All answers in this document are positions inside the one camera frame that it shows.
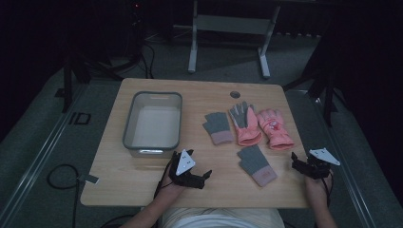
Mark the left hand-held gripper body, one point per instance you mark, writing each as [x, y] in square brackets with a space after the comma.
[185, 163]

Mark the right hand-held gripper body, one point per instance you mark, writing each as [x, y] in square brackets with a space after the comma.
[318, 169]

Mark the pink ski glove printed back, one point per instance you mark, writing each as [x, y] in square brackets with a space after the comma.
[276, 131]

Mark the grey knit glove pink cuff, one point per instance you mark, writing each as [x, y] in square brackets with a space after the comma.
[255, 163]
[218, 126]

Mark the grey-rimmed translucent plastic bin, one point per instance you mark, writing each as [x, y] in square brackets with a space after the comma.
[157, 126]

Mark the pink ski glove grey palm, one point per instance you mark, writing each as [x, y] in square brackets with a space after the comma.
[250, 133]

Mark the person's right hand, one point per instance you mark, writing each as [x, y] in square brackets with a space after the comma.
[316, 188]

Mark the person's left hand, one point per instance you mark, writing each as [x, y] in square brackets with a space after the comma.
[172, 189]

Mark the person's white clothing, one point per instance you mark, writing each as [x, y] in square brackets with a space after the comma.
[221, 219]

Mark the black tripod stand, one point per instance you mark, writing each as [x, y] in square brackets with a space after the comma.
[328, 95]
[67, 85]

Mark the small grey tag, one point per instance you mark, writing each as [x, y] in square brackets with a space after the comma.
[90, 179]

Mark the metal floor rail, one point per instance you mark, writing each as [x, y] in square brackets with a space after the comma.
[38, 161]
[348, 171]

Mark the grey metal desk frame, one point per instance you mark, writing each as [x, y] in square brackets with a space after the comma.
[234, 24]

